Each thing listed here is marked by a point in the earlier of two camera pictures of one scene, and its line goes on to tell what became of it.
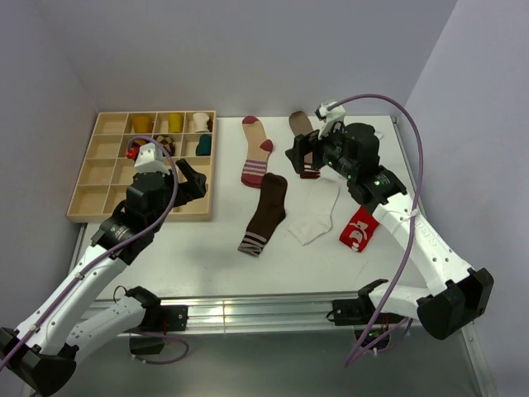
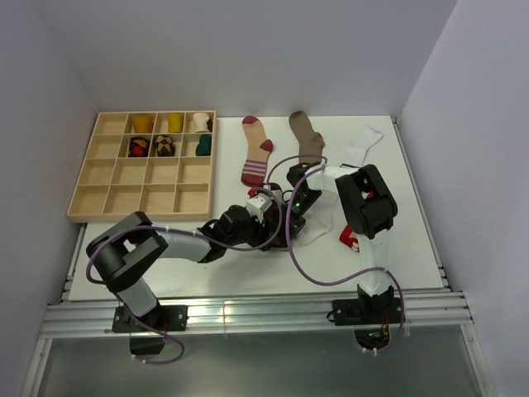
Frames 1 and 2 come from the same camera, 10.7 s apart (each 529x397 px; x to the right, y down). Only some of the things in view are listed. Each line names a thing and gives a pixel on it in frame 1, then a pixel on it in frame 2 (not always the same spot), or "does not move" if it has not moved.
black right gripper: [306, 143] -> [295, 225]
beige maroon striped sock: [259, 150] does not move
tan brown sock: [301, 125] does not move
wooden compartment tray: [106, 169] does not move
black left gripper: [195, 180] -> [259, 236]
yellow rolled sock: [175, 122] does not move
